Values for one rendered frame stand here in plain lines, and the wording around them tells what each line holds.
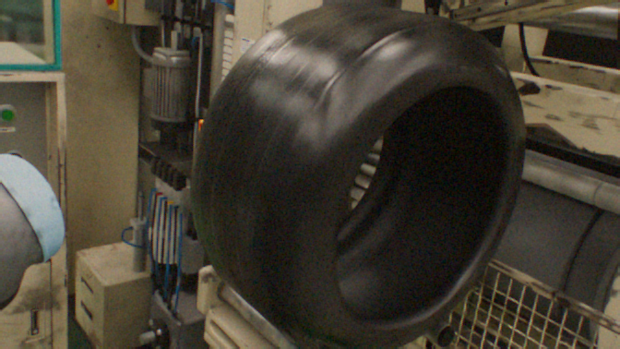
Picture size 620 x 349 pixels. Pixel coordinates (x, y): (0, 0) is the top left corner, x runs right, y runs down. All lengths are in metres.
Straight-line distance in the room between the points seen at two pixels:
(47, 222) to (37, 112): 0.81
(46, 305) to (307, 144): 0.92
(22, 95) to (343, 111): 0.80
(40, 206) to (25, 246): 0.04
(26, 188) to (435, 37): 0.58
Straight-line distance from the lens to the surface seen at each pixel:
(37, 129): 1.43
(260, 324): 1.14
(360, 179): 1.55
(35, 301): 1.53
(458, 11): 1.32
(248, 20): 1.19
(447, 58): 0.90
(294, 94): 0.82
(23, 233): 0.61
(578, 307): 1.26
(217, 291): 1.24
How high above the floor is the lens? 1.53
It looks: 19 degrees down
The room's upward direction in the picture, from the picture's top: 7 degrees clockwise
